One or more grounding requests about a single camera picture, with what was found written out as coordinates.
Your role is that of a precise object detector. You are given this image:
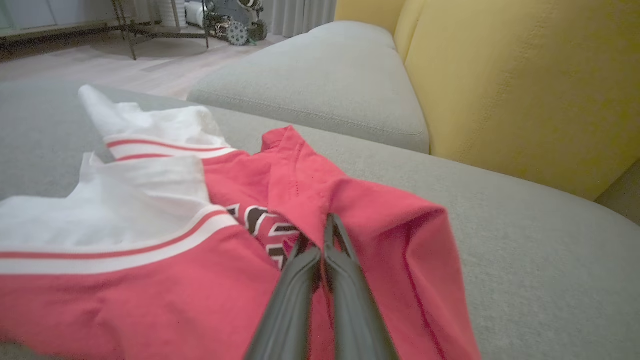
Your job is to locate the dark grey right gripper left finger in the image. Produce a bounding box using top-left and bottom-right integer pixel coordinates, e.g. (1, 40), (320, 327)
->
(244, 234), (322, 360)

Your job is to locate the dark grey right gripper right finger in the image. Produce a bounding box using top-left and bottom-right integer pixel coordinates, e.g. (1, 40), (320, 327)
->
(323, 213), (401, 360)

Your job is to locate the red white sports jersey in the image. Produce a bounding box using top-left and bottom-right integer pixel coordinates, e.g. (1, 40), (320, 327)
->
(0, 84), (482, 360)

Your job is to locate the large grey sofa seat cushion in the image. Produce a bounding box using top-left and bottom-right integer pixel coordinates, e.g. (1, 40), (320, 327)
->
(0, 77), (640, 360)

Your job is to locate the small grey sofa seat cushion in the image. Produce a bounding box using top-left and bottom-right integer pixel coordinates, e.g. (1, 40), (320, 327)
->
(186, 21), (431, 155)

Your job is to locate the wide yellow sofa back cushion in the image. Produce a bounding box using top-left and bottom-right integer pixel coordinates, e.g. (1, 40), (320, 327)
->
(394, 0), (640, 202)

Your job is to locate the grey sofa back cushion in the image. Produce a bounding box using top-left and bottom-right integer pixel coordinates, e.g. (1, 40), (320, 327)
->
(595, 160), (640, 226)

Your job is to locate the grey pleated curtain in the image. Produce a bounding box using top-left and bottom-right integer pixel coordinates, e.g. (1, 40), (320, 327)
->
(262, 0), (337, 39)

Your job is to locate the white grey background robot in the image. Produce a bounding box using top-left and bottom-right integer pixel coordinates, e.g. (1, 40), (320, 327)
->
(202, 0), (268, 47)

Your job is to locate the narrow yellow sofa back cushion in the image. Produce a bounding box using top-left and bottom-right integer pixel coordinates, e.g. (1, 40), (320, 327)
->
(334, 0), (407, 36)

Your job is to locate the pale blue low cabinet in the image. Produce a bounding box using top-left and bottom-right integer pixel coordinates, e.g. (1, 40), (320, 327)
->
(0, 0), (121, 51)

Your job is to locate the dark metal frame table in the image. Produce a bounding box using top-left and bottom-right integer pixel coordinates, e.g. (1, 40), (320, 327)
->
(111, 0), (211, 61)

